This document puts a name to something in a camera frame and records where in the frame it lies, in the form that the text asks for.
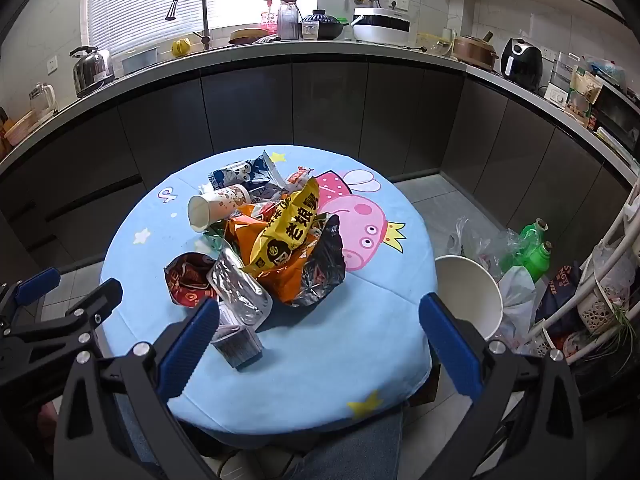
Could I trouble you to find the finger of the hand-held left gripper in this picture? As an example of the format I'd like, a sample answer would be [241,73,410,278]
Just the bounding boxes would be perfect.
[0,267,62,333]
[0,278,124,361]

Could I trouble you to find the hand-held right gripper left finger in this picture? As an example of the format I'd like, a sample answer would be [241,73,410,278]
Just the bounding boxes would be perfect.
[52,297,221,480]

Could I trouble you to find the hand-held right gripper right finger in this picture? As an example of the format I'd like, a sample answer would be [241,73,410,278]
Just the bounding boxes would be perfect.
[419,292,588,480]

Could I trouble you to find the white paper bucket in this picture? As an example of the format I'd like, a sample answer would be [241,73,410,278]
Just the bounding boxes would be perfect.
[434,255,503,341]

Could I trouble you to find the orange snack bag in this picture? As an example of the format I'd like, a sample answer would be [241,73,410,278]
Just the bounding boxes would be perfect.
[222,210,321,306]

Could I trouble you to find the clear plastic cup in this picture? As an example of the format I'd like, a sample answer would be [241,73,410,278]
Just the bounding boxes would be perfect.
[210,310,264,372]

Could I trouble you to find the red snack bag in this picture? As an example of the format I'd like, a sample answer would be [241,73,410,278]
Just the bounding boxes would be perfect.
[164,251,221,307]

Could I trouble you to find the silver foil bag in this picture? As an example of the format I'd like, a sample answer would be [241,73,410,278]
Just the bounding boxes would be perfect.
[207,247,273,331]

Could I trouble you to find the white plastic bag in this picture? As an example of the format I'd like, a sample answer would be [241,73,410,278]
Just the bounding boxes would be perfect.
[497,265,538,346]

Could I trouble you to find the clear plastic bag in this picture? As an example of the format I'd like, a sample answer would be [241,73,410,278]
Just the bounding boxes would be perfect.
[446,217,521,281]

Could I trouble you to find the green snack bag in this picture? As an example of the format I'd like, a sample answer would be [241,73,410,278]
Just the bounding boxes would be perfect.
[202,222,231,251]

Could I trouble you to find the green plastic bottle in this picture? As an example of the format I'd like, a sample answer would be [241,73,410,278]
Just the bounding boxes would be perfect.
[517,217,549,261]
[500,241,554,283]

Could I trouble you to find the round table blue cartoon cloth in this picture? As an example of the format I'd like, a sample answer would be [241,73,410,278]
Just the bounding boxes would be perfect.
[100,145,438,448]

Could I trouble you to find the white orange paper cup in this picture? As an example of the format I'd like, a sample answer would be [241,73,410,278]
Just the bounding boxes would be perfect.
[187,183,251,233]

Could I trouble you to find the person's blue jeans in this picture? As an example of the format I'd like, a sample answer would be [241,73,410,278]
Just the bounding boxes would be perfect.
[112,390,408,480]

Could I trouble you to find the black foil bag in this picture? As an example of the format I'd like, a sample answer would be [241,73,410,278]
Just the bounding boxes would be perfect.
[287,214,347,308]

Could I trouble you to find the yellow snack bag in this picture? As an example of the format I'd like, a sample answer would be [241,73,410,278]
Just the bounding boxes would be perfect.
[247,177,321,278]

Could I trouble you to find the blue white milk packet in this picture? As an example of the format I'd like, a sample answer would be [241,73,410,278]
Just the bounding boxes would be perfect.
[207,149,288,196]

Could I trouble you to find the glass pitcher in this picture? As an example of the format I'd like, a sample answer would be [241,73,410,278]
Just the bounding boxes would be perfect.
[28,82,58,116]

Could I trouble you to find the pink white wrapper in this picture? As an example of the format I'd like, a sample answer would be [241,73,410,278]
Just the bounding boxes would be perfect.
[285,167,316,193]

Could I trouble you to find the white storage rack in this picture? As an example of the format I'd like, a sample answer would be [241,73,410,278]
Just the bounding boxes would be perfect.
[530,187,640,361]

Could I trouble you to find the steel kettle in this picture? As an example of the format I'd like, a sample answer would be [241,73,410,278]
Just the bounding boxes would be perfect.
[69,46,116,98]

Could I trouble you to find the pale plastic basin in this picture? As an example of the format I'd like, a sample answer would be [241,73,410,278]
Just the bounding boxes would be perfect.
[120,46,161,75]

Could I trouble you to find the dark kitchen cabinets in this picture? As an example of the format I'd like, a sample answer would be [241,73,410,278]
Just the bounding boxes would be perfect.
[0,55,640,286]

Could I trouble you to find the beige food bag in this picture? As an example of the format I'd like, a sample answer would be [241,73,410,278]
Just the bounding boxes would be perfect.
[565,65,603,126]

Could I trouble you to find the black countertop oven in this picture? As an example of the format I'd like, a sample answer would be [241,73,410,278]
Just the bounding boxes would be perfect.
[592,80,640,151]

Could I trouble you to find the black air fryer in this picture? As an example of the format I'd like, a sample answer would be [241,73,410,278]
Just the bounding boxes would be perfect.
[500,37,544,92]

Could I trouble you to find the brown lidded pot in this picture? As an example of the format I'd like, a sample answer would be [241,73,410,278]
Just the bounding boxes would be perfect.
[452,32,501,71]

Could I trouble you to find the translucent stacked steamer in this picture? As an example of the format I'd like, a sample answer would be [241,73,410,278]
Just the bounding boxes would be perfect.
[550,51,581,86]

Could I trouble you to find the wooden bowl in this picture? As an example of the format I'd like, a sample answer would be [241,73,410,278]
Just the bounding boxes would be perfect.
[228,27,273,46]

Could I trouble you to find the steel kitchen faucet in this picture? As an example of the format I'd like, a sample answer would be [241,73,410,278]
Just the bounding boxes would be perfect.
[165,0,213,51]

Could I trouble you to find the white rice cooker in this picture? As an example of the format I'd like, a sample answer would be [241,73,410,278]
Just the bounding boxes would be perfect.
[350,6,413,45]

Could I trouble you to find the red lidded steel jar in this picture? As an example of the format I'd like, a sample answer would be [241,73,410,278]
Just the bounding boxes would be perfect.
[276,0,302,41]

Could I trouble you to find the dark clay pot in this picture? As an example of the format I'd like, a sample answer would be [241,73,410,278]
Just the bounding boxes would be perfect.
[301,9,350,41]

